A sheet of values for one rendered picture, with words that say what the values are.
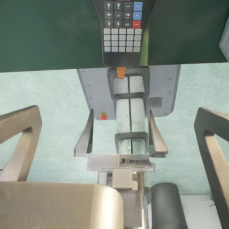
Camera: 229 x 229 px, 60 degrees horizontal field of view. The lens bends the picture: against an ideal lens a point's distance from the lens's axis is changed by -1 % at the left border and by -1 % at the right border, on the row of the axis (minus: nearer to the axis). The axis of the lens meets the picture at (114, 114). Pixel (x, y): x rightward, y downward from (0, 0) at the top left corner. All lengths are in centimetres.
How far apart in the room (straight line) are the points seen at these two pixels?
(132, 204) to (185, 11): 29
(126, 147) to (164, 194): 213
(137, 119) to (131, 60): 48
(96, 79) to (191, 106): 87
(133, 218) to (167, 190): 264
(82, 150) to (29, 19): 23
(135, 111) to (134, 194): 63
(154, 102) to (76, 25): 89
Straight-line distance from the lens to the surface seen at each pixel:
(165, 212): 277
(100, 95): 113
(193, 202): 344
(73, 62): 40
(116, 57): 36
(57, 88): 151
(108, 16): 32
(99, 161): 30
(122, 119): 82
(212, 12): 38
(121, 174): 24
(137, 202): 24
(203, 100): 165
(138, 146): 75
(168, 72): 105
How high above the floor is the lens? 107
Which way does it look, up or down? 41 degrees down
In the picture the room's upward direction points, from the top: 179 degrees counter-clockwise
